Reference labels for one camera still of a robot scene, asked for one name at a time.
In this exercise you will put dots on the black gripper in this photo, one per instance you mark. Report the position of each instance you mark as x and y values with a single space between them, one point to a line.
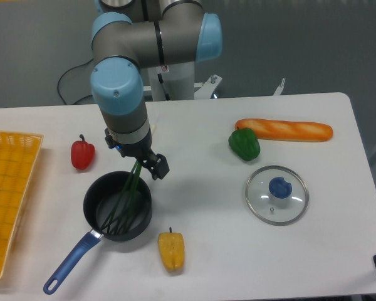
156 164

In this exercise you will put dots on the glass pot lid blue knob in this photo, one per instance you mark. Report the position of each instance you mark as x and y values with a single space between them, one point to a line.
277 195

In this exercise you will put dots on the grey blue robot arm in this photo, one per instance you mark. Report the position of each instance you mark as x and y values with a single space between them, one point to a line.
130 35

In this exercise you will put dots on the green scallion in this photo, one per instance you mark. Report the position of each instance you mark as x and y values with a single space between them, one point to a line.
125 210

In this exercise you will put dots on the red bell pepper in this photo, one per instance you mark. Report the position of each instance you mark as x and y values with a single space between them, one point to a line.
82 153

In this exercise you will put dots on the yellow bell pepper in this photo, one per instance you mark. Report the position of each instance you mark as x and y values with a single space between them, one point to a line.
171 246

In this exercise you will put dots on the green bell pepper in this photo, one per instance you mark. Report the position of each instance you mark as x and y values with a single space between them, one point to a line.
244 143

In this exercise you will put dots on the orange baguette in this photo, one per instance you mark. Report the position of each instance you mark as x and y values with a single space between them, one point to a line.
296 131

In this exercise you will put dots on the yellow woven basket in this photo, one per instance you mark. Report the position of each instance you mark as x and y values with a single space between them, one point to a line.
18 155

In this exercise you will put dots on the black saucepan blue handle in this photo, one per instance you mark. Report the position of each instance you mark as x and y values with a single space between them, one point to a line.
97 203

